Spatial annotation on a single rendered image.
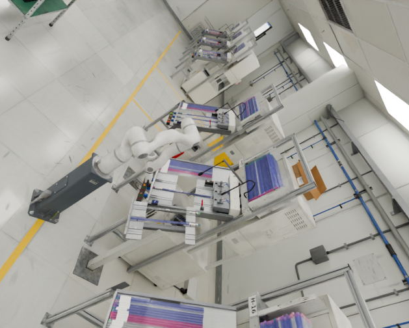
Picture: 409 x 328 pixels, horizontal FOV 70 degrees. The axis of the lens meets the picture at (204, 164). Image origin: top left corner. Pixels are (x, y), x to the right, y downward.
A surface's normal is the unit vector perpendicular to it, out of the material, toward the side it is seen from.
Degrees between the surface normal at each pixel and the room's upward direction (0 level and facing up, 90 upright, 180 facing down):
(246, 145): 90
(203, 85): 90
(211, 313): 44
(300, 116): 90
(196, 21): 90
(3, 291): 0
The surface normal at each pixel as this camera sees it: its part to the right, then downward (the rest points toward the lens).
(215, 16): -0.07, 0.55
